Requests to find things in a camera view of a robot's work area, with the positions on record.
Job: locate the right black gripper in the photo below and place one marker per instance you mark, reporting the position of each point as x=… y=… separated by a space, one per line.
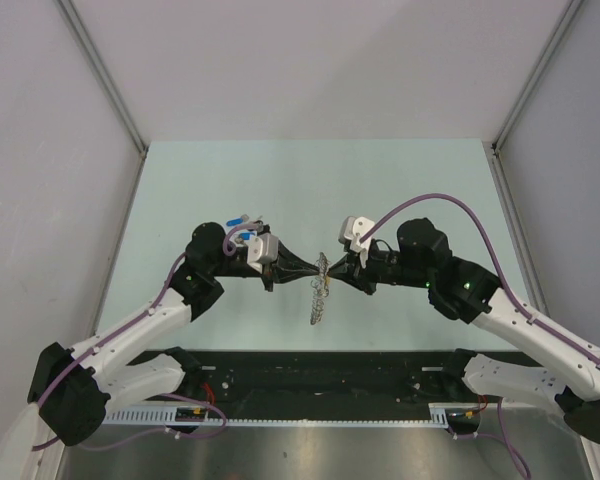
x=351 y=270

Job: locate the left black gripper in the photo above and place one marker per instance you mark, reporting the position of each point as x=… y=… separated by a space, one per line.
x=298 y=268

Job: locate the metal disc with keyrings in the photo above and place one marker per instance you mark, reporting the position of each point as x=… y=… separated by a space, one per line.
x=320 y=291

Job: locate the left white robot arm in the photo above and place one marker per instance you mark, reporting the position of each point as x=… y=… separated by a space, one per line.
x=75 y=388

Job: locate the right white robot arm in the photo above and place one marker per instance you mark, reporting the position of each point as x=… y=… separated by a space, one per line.
x=565 y=380

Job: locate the blue tag key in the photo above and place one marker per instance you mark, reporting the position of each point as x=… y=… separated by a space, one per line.
x=245 y=235
x=237 y=221

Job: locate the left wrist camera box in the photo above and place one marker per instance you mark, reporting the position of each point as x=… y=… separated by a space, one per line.
x=262 y=249

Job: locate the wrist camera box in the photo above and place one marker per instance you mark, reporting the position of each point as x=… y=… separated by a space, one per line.
x=262 y=249
x=351 y=235

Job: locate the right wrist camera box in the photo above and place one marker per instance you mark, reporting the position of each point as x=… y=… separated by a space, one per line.
x=351 y=235

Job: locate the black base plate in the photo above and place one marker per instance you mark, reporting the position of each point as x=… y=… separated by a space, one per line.
x=326 y=385

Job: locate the white slotted cable duct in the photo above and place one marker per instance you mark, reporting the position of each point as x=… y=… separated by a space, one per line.
x=173 y=416

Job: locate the left aluminium frame post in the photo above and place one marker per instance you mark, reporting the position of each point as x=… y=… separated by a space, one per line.
x=87 y=46

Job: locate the aluminium frame post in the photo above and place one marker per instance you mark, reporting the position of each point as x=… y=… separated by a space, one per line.
x=87 y=46
x=550 y=49

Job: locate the right aluminium frame post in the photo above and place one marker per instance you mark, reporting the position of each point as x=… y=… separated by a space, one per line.
x=550 y=49

